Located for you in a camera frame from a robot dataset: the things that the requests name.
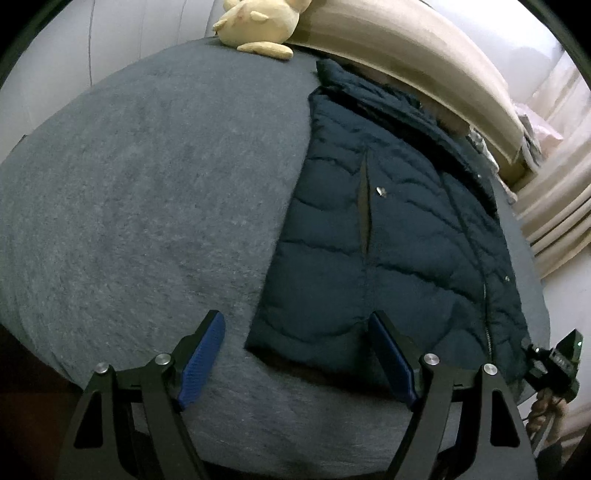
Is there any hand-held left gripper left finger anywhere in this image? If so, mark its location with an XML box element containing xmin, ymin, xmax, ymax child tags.
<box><xmin>55</xmin><ymin>309</ymin><xmax>227</xmax><ymax>480</ymax></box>

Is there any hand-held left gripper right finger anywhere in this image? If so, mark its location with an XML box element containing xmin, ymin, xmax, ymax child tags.
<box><xmin>368</xmin><ymin>309</ymin><xmax>541</xmax><ymax>480</ymax></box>

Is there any dark navy puffer jacket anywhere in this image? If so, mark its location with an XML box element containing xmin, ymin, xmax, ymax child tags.
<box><xmin>245</xmin><ymin>58</ymin><xmax>532</xmax><ymax>402</ymax></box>

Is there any person's right forearm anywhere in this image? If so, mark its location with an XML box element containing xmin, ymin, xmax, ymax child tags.
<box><xmin>538</xmin><ymin>436</ymin><xmax>571</xmax><ymax>480</ymax></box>

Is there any pile of clothes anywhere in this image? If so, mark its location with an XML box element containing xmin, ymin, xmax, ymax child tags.
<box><xmin>466</xmin><ymin>104</ymin><xmax>565</xmax><ymax>204</ymax></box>

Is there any person's right hand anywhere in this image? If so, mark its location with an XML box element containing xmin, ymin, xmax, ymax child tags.
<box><xmin>530</xmin><ymin>387</ymin><xmax>570</xmax><ymax>437</ymax></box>

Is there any beige curtain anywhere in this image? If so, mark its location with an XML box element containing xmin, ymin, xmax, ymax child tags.
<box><xmin>508</xmin><ymin>55</ymin><xmax>591</xmax><ymax>278</ymax></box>

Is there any grey bed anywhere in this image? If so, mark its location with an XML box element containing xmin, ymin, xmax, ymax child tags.
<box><xmin>0</xmin><ymin>34</ymin><xmax>552</xmax><ymax>480</ymax></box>

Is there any beige striped cushion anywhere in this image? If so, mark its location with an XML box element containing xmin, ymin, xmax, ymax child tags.
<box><xmin>281</xmin><ymin>0</ymin><xmax>529</xmax><ymax>164</ymax></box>

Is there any yellow plush toy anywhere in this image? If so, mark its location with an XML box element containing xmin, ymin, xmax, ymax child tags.
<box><xmin>212</xmin><ymin>0</ymin><xmax>312</xmax><ymax>61</ymax></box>

